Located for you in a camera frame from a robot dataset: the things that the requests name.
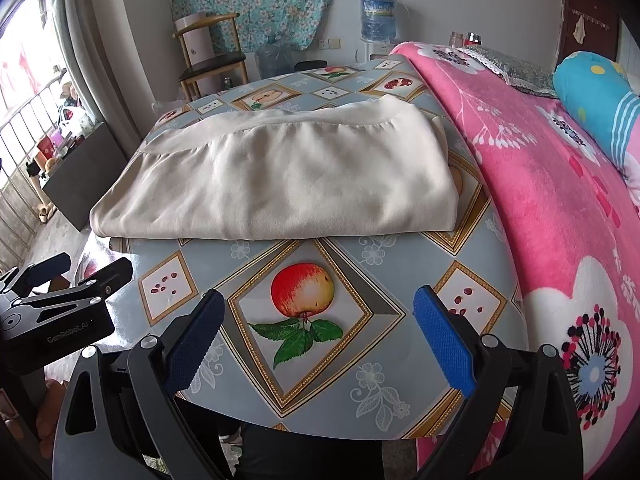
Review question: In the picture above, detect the grey curtain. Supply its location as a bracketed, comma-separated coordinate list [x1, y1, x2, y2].
[64, 0, 146, 153]

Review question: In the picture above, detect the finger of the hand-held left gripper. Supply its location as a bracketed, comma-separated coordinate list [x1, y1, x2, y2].
[0, 252, 72, 297]
[15, 257, 135, 311]

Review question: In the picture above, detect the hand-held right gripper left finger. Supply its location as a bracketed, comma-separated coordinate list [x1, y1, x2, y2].
[52, 290, 236, 480]

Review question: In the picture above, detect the silver lace-edged pillow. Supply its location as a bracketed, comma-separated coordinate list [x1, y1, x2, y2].
[462, 45, 560, 98]

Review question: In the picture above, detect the table with fruit-print cloth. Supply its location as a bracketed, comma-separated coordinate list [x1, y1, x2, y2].
[75, 57, 523, 438]

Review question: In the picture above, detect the wooden chair with dark seat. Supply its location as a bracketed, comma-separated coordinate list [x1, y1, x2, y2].
[172, 12, 249, 101]

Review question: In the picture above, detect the cream jacket with black trim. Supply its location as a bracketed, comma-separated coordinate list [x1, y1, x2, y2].
[90, 95, 462, 242]

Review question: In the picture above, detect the white plastic bag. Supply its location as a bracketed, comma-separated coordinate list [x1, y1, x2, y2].
[59, 107, 96, 136]

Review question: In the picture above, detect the dark grey cabinet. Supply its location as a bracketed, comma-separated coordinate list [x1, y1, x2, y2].
[42, 121, 128, 232]

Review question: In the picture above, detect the person's left hand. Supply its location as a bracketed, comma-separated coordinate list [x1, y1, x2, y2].
[36, 380, 66, 461]

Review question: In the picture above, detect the dark brown door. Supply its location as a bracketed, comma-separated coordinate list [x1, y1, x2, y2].
[559, 0, 622, 68]

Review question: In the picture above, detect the metal window railing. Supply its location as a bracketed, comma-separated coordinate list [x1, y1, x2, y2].
[0, 67, 71, 266]

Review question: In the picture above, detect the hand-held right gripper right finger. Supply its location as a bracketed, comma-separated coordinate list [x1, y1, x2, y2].
[412, 285, 586, 480]

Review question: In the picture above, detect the white water dispenser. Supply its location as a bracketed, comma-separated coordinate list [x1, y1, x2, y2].
[356, 40, 401, 61]

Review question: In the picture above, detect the pink floral blanket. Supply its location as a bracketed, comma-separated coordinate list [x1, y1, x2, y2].
[387, 41, 640, 480]

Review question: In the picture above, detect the empty clear water jug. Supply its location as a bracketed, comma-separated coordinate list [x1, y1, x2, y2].
[256, 37, 293, 81]

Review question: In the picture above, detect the blue dotted pillow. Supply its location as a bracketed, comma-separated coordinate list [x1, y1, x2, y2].
[552, 50, 640, 166]

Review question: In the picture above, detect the blue water jug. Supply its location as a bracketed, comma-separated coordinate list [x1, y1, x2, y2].
[360, 0, 399, 43]

